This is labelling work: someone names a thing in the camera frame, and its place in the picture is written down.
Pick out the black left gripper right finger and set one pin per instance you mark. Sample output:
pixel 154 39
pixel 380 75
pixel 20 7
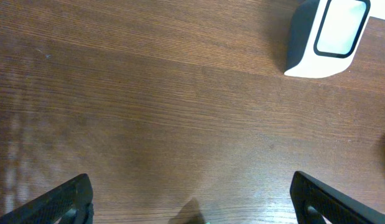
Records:
pixel 316 202

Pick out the white barcode scanner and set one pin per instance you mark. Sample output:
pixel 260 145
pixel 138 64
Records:
pixel 324 35

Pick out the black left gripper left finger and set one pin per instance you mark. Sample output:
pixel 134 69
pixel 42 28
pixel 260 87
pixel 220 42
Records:
pixel 70 203

